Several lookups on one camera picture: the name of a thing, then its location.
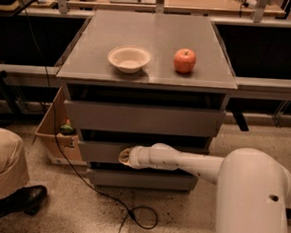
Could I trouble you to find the grey drawer cabinet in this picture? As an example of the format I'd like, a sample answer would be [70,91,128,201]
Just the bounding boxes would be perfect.
[48,7,243,196]

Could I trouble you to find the black power cable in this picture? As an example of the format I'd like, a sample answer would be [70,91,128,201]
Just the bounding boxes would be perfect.
[0,0,174,233]

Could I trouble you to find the person's khaki trouser leg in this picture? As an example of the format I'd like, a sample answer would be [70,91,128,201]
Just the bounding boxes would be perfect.
[0,128,30,199]

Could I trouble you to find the black leather shoe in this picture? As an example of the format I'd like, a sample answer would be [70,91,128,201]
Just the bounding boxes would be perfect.
[0,185,48,218]

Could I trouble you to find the grey drawer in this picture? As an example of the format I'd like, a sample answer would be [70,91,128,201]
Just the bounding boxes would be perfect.
[87,169,198,192]
[64,100,226,137]
[79,129,212,163]

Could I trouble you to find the white paper bowl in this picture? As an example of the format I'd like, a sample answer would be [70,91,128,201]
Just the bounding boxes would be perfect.
[108,45,151,74]

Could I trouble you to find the cardboard box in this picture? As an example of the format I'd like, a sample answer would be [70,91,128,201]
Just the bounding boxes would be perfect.
[36,90,86,166]

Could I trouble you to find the grey bottom drawer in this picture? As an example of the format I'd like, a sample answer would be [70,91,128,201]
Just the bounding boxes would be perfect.
[87,169,198,192]

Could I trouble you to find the grey top drawer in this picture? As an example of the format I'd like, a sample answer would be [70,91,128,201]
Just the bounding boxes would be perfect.
[64,100,226,137]

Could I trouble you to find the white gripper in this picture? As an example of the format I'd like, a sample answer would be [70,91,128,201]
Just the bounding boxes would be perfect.
[119,146,151,170]

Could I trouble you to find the wooden background workbench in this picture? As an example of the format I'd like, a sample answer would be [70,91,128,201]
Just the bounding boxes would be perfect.
[0,0,285,22]

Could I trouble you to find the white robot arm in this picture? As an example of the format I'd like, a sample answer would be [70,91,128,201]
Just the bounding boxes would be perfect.
[119,143,291,233]

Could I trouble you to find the red apple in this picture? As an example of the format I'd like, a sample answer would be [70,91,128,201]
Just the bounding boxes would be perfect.
[174,48,196,74]

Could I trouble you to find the green toy in box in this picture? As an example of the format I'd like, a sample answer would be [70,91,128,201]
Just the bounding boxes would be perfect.
[59,118,75,135]

